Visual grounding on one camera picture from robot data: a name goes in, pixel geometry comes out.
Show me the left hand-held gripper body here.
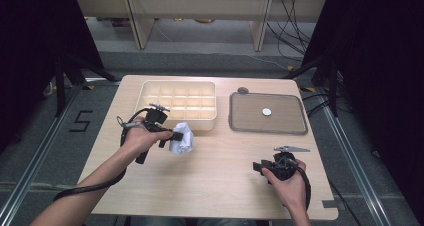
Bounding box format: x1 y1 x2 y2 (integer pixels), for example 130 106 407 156
134 102 175 165

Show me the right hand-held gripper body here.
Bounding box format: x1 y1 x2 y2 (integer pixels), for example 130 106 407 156
261 145 311 182

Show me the white cloth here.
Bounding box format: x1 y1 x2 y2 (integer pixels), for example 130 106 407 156
168 121 195 155

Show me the cream divided storage box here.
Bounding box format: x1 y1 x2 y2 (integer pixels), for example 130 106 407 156
134 80 218 132

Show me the person's left hand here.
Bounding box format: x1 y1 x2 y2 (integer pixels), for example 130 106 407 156
121 116 174 158

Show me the person's right hand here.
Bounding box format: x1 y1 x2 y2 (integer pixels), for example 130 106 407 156
261 158 309 214

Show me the grey transparent box lid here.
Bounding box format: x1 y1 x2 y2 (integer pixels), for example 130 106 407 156
228 91 309 136

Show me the grey tape strip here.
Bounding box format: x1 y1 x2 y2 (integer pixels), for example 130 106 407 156
321 199 339 210

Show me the black tape floor mark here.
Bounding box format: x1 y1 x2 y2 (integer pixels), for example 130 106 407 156
69 110 94 133

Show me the black tripod stand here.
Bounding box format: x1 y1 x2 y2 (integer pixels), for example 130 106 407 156
282 55 342 118
54 53 118 118

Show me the light wooden shelf unit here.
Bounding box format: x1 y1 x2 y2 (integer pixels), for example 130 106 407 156
73 0 328 52

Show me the black curtain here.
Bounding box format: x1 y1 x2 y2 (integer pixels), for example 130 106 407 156
301 0 424 220
0 0 105 154

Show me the silver cable plug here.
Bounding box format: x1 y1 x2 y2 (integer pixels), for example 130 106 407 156
116 115 144 130

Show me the thick black gripper cable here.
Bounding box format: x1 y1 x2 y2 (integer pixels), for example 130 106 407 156
287 157 313 211
53 107 154 202

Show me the metal floor rail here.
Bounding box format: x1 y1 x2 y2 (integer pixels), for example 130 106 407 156
318 100 388 226
0 85 85 225

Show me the black hanging cables bundle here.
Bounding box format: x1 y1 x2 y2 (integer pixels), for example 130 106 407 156
265 0 318 62

